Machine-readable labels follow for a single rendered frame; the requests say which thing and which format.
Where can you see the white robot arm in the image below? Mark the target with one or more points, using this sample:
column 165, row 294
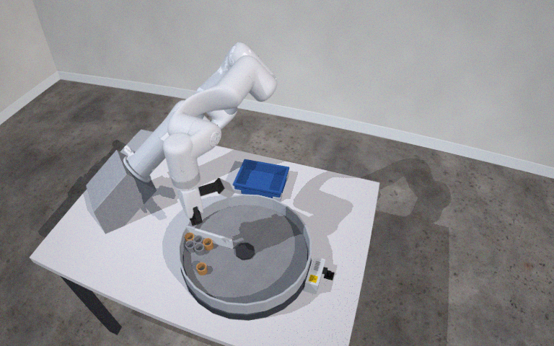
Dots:
column 189, row 133

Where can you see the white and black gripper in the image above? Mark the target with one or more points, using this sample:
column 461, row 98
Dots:
column 191, row 203

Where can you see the blue crate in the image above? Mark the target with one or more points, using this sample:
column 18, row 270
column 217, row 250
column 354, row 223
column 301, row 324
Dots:
column 260, row 178

